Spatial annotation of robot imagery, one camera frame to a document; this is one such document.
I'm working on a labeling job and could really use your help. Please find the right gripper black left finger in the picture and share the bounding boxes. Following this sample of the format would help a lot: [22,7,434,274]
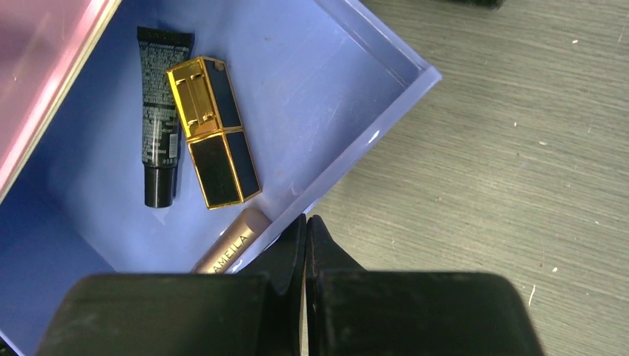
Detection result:
[36,215,306,355]

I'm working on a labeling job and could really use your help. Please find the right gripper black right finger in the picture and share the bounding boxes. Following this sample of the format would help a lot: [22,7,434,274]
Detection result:
[305,215,543,355]

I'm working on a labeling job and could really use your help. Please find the rose gold lipstick tube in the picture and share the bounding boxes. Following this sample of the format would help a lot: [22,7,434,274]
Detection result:
[191,208,271,274]

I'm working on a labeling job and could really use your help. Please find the pastel mini drawer organizer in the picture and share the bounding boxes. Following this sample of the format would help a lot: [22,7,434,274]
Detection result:
[1,1,441,355]

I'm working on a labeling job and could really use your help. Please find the gold black lipstick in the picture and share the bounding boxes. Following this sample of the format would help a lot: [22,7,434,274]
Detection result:
[166,56,261,210]

